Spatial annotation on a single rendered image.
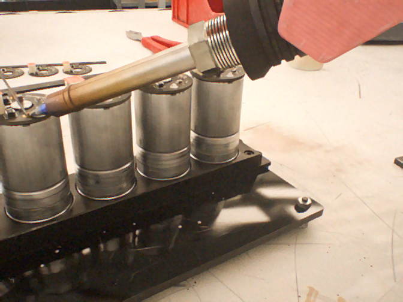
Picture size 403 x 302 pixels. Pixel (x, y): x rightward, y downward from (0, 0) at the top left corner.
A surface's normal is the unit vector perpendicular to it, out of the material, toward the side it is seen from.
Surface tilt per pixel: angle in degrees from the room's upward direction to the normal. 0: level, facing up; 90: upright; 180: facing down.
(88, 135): 90
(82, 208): 0
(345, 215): 0
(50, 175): 90
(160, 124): 90
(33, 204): 90
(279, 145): 0
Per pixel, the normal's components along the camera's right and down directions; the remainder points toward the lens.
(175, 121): 0.52, 0.44
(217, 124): 0.11, 0.49
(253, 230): 0.04, -0.87
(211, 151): -0.15, 0.48
